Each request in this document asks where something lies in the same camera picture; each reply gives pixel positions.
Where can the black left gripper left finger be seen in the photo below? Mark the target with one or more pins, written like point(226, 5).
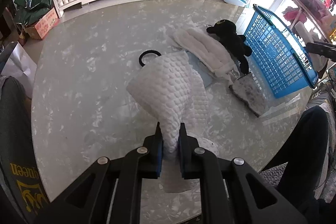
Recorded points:
point(109, 191)

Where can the dark chair with yellow print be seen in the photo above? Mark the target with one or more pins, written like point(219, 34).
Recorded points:
point(23, 195)

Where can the cardboard box with red print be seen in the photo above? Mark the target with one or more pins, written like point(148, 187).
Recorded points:
point(40, 29)

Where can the white fluffy ribbed mat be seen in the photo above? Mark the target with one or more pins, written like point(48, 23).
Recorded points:
point(209, 51)

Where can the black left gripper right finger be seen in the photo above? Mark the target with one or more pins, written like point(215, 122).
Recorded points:
point(231, 190)

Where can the black plush toy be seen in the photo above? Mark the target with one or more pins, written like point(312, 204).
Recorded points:
point(225, 30)

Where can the grey stained cloth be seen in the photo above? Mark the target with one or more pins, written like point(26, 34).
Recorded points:
point(247, 90)

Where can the white quilted bubble cloth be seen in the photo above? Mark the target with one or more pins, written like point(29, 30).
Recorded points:
point(171, 91)

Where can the white paper bag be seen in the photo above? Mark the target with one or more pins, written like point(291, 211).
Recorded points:
point(15, 62)

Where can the light blue cloth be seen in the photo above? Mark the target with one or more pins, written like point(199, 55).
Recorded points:
point(203, 71)

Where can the green plastic bag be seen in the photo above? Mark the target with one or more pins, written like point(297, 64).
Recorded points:
point(31, 11)

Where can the blue plastic basket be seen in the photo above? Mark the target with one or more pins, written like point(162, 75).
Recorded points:
point(280, 56)

